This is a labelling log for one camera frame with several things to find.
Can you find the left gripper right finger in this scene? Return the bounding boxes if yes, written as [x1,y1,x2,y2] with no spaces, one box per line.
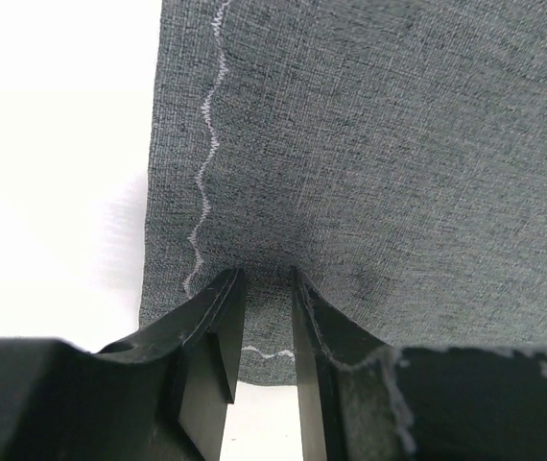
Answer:
[292,270,547,460]

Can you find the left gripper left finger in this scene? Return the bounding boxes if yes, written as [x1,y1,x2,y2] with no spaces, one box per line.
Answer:
[0,269,247,460]

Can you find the grey cloth placemat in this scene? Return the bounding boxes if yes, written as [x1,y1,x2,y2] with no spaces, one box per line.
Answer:
[139,1,547,385]

